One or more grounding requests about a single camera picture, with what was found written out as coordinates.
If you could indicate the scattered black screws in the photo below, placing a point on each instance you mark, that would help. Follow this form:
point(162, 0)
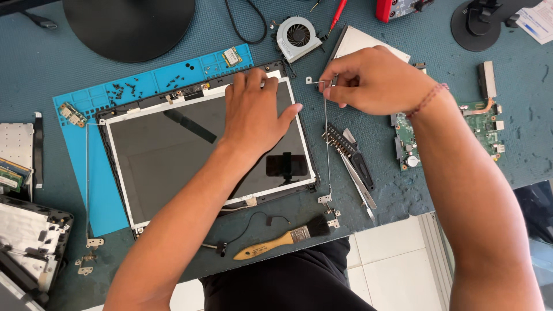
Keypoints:
point(125, 88)

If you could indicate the dark glossy panel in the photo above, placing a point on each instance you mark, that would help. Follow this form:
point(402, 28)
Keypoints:
point(535, 211)

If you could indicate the green laptop motherboard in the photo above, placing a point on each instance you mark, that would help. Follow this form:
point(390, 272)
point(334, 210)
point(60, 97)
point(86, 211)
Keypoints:
point(481, 125)

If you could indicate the silver laptop cooling fan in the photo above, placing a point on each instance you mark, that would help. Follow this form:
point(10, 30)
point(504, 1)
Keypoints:
point(298, 39)

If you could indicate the black laptop lid cover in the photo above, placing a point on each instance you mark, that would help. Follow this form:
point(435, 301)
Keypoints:
point(110, 113)

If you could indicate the blue silicone repair mat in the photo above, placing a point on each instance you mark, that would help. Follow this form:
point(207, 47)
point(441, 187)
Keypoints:
point(99, 194)

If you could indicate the person's left hand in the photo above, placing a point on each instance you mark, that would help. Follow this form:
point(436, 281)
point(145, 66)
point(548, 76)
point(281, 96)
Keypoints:
point(250, 121)

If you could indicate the silver tweezers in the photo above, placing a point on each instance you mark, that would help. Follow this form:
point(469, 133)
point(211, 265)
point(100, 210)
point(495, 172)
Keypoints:
point(358, 188)

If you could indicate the white printed paper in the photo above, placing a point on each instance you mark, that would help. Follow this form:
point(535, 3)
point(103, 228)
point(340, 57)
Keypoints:
point(538, 19)

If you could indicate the red test probe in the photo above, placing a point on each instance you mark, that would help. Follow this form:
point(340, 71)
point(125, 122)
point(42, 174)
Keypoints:
point(338, 15)

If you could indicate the metal screen hinge bracket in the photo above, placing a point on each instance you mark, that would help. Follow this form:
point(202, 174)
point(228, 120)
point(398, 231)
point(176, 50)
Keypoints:
point(87, 181)
point(326, 129)

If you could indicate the silver optical drive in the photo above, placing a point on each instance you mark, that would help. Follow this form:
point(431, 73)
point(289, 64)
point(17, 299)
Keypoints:
point(363, 43)

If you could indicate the silver keyboard panel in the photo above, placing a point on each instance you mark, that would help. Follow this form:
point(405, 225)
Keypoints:
point(15, 142)

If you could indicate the round black monitor base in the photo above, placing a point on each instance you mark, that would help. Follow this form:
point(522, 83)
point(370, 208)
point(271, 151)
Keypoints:
point(129, 26)

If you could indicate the heatsink with copper pipe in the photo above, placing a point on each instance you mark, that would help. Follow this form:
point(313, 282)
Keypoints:
point(487, 80)

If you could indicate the person's right hand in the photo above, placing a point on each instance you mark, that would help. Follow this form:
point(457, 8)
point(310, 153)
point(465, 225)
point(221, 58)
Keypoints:
point(384, 84)

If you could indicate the grey metal spudger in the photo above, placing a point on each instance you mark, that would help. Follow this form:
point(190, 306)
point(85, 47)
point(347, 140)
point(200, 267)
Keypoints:
point(349, 136)

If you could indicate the black plastic strip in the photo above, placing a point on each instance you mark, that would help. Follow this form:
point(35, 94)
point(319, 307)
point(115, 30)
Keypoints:
point(38, 151)

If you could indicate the green memory modules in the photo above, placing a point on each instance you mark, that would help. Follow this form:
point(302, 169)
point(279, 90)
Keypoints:
point(11, 172)

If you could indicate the teal work mat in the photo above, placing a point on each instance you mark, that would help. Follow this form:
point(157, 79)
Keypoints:
point(39, 64)

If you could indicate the black laptop bottom case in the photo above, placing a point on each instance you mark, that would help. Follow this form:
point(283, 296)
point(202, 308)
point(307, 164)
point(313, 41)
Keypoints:
point(30, 242)

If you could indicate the webcam strip board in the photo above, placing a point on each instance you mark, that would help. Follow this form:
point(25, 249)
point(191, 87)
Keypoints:
point(190, 90)

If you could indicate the small green port board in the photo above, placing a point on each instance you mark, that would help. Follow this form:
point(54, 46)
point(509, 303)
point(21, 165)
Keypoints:
point(72, 114)

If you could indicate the red multimeter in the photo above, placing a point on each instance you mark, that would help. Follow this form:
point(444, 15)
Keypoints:
point(395, 8)

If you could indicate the black screwdriver bit holder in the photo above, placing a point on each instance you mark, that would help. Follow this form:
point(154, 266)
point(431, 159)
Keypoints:
point(356, 157)

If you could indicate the person's black shorts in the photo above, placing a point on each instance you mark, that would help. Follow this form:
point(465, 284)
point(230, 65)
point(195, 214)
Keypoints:
point(281, 280)

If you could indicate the laptop display panel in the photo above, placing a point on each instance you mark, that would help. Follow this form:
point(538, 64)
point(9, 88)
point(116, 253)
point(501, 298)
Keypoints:
point(173, 172)

